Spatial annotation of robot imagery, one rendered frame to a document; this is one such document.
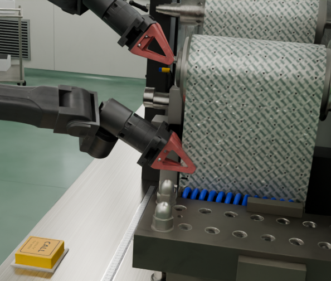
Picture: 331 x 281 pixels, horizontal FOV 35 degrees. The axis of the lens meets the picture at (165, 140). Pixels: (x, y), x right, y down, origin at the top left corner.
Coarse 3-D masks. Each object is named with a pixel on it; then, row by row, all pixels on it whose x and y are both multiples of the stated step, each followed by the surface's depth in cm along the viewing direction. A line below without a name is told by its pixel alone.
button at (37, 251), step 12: (36, 240) 100; (48, 240) 100; (60, 240) 101; (24, 252) 96; (36, 252) 96; (48, 252) 96; (60, 252) 99; (24, 264) 96; (36, 264) 95; (48, 264) 95
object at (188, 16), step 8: (184, 0) 119; (192, 0) 118; (200, 0) 118; (184, 8) 118; (192, 8) 118; (200, 8) 118; (184, 16) 119; (192, 16) 118; (200, 16) 118; (184, 24) 121; (192, 24) 120; (200, 24) 120
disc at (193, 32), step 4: (192, 28) 97; (192, 32) 95; (196, 32) 101; (192, 36) 95; (188, 40) 94; (188, 44) 93; (188, 48) 93; (188, 52) 93; (188, 56) 93; (188, 60) 93; (184, 68) 93; (184, 72) 93; (184, 76) 93; (184, 80) 93; (184, 84) 94; (184, 88) 94; (184, 92) 94; (184, 96) 95; (184, 100) 96; (184, 104) 98
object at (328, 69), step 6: (186, 42) 96; (186, 48) 95; (330, 54) 92; (330, 60) 91; (330, 66) 91; (180, 72) 95; (330, 72) 91; (180, 78) 95; (180, 84) 96; (324, 84) 91; (180, 90) 97; (324, 90) 91; (324, 96) 92; (324, 102) 93
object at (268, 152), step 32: (192, 128) 96; (224, 128) 95; (256, 128) 94; (288, 128) 94; (192, 160) 98; (224, 160) 97; (256, 160) 96; (288, 160) 95; (256, 192) 98; (288, 192) 97
